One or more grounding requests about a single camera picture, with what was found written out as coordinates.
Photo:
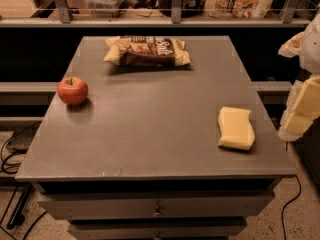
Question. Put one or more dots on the lower grey cabinet drawer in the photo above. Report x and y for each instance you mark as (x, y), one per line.
(156, 229)

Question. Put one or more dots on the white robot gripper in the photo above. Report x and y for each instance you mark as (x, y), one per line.
(311, 50)

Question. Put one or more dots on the yellow sponge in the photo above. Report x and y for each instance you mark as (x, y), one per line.
(235, 128)

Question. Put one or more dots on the metal railing shelf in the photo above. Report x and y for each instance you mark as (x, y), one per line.
(144, 14)

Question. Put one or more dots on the brown chip bag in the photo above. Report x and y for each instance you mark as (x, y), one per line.
(146, 51)

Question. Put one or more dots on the black power brick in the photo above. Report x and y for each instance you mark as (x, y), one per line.
(21, 140)

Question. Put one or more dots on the red apple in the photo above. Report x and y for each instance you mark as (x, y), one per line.
(72, 90)

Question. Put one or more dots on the grey cabinet drawer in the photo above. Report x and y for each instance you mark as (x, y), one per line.
(154, 205)
(156, 229)

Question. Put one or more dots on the colourful snack bag background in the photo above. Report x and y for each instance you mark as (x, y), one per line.
(244, 9)

